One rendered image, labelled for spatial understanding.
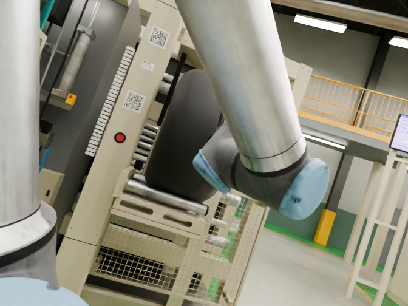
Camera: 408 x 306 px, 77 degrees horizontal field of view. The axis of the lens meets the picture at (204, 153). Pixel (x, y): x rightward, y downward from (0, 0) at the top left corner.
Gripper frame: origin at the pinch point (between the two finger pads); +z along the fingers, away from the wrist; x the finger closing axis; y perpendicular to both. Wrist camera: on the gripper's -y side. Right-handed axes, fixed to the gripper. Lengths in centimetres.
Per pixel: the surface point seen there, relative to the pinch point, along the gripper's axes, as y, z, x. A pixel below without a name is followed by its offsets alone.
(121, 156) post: -11.4, 30.9, 29.1
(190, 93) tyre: 16.8, 9.9, 12.6
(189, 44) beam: 57, 49, 20
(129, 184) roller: -21.1, 24.4, 21.8
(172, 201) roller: -21.8, 24.5, 4.0
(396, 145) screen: 153, 229, -313
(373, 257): -14, 424, -521
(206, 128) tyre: 6.3, 8.2, 3.2
